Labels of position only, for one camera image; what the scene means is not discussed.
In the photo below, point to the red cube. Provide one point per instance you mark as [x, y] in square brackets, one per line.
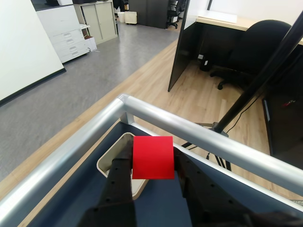
[152, 157]

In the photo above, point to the black power adapter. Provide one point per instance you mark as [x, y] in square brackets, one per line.
[204, 62]

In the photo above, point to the small white pedestal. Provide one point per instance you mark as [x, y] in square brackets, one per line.
[130, 17]

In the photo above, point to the beige metal cabinet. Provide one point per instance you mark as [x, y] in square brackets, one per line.
[99, 21]

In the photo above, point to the black mesh office chair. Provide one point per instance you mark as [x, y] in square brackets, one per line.
[174, 14]

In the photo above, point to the black low cabinets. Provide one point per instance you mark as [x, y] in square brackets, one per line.
[151, 14]

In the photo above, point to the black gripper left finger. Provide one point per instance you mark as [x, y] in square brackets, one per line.
[118, 184]

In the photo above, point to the black tripod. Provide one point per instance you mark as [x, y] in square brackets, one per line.
[260, 71]

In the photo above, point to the dark side cabinet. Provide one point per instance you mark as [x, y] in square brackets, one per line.
[288, 130]

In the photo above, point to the wood top black desk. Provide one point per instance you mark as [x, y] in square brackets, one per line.
[184, 59]

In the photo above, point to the white drawer printer unit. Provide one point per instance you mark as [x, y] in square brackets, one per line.
[68, 37]

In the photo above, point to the silver aluminium frame rail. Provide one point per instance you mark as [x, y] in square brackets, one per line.
[189, 125]

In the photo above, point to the beige box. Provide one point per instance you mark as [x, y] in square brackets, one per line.
[104, 163]

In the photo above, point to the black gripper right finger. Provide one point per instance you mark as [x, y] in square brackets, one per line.
[203, 196]

